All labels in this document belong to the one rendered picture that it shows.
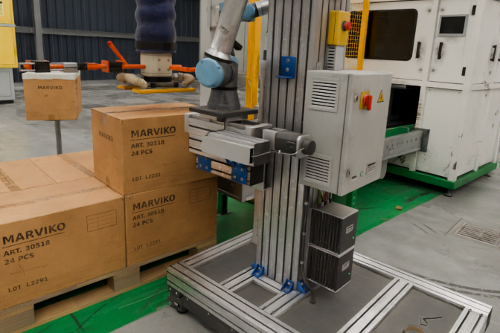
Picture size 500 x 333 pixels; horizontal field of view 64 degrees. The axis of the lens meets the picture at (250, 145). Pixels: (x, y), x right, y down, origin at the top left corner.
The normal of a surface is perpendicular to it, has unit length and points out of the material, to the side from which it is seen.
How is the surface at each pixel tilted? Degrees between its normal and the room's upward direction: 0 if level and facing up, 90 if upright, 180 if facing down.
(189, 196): 90
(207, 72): 97
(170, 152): 90
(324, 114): 90
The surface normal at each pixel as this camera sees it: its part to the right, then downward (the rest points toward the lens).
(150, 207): 0.67, 0.20
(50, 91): 0.30, 0.24
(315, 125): -0.67, 0.15
